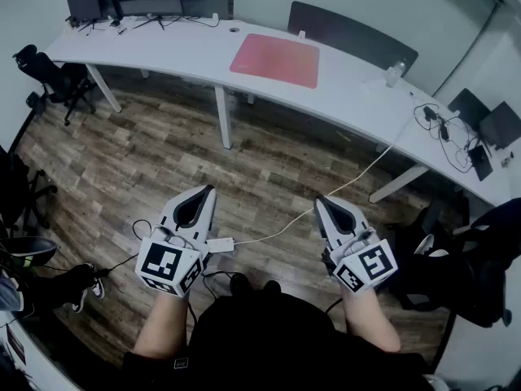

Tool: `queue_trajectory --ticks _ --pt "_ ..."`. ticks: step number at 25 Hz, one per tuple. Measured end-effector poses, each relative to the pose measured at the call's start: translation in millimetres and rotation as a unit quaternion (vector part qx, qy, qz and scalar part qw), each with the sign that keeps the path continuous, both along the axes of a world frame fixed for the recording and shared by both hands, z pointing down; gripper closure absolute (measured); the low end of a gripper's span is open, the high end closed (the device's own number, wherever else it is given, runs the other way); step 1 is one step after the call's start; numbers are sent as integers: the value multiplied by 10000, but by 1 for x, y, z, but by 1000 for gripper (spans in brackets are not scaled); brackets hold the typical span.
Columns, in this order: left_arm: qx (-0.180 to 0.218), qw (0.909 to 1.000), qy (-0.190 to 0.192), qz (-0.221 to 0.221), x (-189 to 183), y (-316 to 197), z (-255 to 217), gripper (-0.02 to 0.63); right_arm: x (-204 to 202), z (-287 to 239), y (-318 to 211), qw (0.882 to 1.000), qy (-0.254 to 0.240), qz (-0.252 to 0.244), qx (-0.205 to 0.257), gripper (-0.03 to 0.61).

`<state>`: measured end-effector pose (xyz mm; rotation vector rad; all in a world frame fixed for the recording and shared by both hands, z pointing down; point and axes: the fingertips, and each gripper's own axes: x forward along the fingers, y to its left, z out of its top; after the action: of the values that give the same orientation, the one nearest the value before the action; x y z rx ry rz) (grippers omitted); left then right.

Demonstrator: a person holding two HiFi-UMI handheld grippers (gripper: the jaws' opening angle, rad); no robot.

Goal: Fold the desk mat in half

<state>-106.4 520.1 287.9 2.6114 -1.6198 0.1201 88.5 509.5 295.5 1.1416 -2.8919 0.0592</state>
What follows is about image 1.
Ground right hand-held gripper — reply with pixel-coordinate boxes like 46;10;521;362
313;195;399;295

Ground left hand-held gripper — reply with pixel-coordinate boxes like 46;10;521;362
134;184;217;299

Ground pink desk mat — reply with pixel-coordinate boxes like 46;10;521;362
229;33;321;90

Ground person's right forearm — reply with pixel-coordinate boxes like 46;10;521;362
339;286;402;354

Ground person's left forearm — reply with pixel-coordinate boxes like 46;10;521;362
134;289;192;360

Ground white desk clamp with bottle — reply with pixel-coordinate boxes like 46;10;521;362
384;59;409;89

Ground long white desk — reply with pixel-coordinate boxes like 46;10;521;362
43;14;513;208

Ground black desk divider panel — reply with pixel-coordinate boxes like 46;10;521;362
287;0;419;72

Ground white side desk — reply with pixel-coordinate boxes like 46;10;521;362
0;310;85;391

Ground white power strip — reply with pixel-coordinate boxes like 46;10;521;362
204;237;236;255

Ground person's black shoes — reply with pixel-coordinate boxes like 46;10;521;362
229;272;282;297

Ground black office chair with jacket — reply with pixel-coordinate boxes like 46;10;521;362
401;196;521;329

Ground person's black clothing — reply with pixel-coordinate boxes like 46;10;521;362
121;290;433;391

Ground small black flat device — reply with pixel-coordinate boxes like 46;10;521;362
466;144;494;182

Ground grey chair seat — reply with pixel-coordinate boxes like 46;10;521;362
0;235;59;269

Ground black laptop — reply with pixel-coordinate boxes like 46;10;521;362
478;100;521;152
448;87;492;133

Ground black office chair with headrest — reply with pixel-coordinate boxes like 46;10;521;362
11;43;99;127

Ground wide curved black monitor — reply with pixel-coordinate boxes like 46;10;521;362
116;0;184;31

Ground small black monitor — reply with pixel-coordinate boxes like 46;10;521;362
66;0;103;22

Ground white power cable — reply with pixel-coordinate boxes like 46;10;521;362
233;80;413;246

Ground black floor cable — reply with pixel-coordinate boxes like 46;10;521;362
94;218;164;279

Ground tangled black cables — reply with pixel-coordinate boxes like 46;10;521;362
413;103;482;174

